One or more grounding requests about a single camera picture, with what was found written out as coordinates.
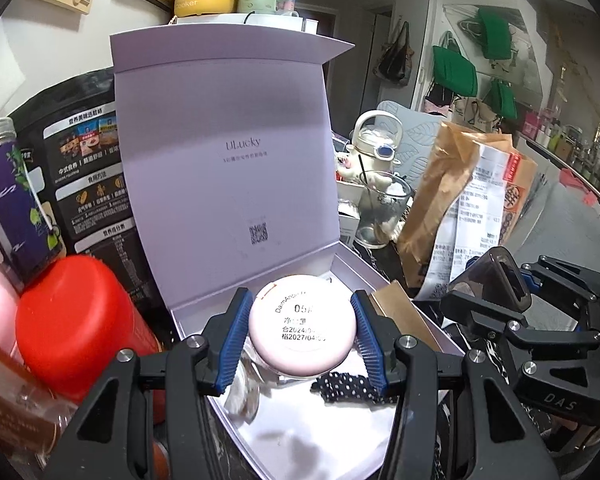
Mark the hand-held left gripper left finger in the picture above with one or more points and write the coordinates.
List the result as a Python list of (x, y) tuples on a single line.
[(235, 340)]

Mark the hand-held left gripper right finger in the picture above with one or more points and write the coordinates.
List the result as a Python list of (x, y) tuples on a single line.
[(367, 340)]

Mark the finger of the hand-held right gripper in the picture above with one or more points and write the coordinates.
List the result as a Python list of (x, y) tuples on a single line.
[(485, 317), (570, 285)]

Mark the gold rectangular box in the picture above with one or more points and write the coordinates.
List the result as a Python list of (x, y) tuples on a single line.
[(400, 310)]

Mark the black polka dot scrunchie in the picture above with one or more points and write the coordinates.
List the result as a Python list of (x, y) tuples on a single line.
[(340, 387)]

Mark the pink round compact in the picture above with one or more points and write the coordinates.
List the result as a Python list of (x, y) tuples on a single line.
[(300, 330)]

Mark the lilac gift box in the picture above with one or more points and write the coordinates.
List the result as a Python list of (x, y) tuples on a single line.
[(220, 160)]

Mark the short white receipt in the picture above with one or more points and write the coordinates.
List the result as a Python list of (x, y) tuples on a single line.
[(437, 260)]

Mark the pink cloth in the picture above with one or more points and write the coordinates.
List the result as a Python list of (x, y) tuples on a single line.
[(577, 185)]

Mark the long white receipt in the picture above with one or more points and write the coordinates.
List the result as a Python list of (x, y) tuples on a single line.
[(485, 210)]

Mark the clear glass cup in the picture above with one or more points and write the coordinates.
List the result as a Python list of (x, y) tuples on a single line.
[(380, 220)]

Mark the small white green box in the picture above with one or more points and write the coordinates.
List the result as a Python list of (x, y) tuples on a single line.
[(347, 220)]

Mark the brown paper bag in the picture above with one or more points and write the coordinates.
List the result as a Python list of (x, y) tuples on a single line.
[(440, 185)]

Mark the shelf of bottles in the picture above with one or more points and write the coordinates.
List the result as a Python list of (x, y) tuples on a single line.
[(570, 145)]

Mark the red canister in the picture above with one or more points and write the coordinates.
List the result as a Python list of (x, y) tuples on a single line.
[(80, 320)]

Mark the green tote bag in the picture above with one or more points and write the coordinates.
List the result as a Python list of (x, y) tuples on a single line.
[(502, 102), (455, 72), (500, 35)]

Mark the white water jug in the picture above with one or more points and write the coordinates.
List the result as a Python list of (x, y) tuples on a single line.
[(375, 140)]

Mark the black food bag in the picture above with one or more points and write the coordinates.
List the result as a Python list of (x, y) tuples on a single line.
[(90, 160)]

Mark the amber jar with clear lid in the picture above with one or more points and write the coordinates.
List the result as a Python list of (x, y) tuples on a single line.
[(10, 395)]

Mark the purple label jar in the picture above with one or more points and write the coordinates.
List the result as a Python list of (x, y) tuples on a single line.
[(15, 200)]

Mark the hanging black bag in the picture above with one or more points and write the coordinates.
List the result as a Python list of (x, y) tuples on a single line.
[(395, 60)]

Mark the white fridge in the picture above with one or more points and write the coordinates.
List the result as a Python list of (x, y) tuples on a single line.
[(280, 22)]

